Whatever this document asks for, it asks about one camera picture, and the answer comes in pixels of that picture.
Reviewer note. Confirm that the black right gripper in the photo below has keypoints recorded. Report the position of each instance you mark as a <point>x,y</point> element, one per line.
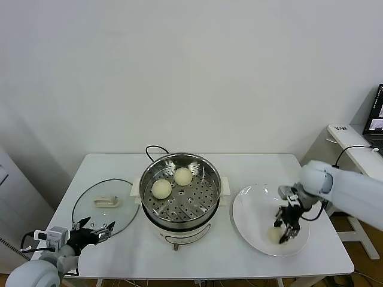
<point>290,216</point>

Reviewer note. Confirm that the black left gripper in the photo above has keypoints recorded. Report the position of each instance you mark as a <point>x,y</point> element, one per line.
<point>80,240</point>

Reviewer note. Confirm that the white steamed baozi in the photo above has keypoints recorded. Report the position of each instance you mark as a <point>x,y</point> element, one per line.
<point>161,189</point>
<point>273,236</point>
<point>183,176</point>

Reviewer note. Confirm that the round glass pot lid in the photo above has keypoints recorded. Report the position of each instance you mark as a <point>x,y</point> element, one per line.
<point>106,202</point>

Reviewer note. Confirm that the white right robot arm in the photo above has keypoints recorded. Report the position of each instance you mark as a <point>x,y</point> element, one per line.
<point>347,188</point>

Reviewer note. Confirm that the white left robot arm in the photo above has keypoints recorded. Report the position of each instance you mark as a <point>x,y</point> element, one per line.
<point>33,273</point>

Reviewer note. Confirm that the perforated stainless steamer basket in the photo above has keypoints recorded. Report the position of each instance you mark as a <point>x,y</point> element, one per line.
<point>185,209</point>

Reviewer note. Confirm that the large white plate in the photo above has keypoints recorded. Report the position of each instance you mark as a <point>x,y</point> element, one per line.
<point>254,215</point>

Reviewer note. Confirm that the white side desk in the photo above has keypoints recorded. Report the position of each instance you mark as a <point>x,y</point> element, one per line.
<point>353,143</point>

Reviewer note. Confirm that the black open laptop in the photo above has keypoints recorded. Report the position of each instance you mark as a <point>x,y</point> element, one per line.
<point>375,119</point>

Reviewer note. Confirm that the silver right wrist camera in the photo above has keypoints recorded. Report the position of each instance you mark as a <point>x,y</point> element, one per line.
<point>287,192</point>

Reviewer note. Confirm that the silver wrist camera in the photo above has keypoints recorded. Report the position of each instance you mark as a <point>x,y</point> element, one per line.
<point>57,237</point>
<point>287,192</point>

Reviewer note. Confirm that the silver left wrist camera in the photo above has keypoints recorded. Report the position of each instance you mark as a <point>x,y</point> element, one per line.
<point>57,237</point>

